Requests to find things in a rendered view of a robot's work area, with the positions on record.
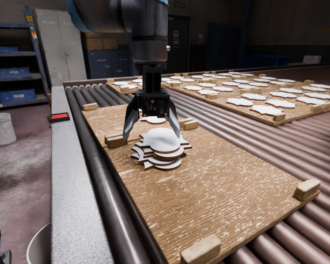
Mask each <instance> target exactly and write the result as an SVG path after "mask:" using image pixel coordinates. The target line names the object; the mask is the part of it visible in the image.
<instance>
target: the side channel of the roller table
mask: <svg viewBox="0 0 330 264"><path fill-rule="evenodd" d="M323 65H329V63H316V64H301V65H286V66H278V67H263V68H249V69H233V70H234V72H251V71H264V70H276V69H289V68H303V67H315V66H323ZM204 72H209V74H211V72H213V71H204ZM204 72H190V73H188V76H192V75H203V74H204ZM215 72H216V73H215V74H219V73H229V70H219V71H215ZM175 74H181V76H182V74H185V73H175ZM175 74H162V75H161V76H162V78H170V77H172V76H174V75H175ZM137 77H140V76H130V77H122V78H108V79H114V82H119V81H131V80H137ZM106 82H107V79H93V80H78V81H63V87H64V90H65V88H66V87H67V86H69V87H71V88H72V87H73V86H77V87H79V86H80V85H83V86H86V85H90V86H92V85H93V84H96V85H97V86H98V85H99V84H103V85H104V84H105V83H106ZM65 92H66V91H65Z"/></svg>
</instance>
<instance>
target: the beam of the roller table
mask: <svg viewBox="0 0 330 264"><path fill-rule="evenodd" d="M65 112H69V116H70V120H68V121H63V122H56V123H51V264H115V263H114V259H113V256H112V252H111V249H110V246H109V243H108V239H107V236H106V232H105V228H104V225H103V221H102V218H101V214H100V211H99V208H98V204H97V201H96V197H95V194H94V190H93V187H92V183H91V180H90V176H89V173H88V170H87V166H86V163H85V159H84V156H83V152H82V149H81V145H80V142H79V138H78V135H77V132H76V128H75V125H74V121H73V118H72V114H71V111H70V107H69V103H68V100H67V96H66V94H65V90H64V87H63V86H54V87H52V97H51V114H57V113H65Z"/></svg>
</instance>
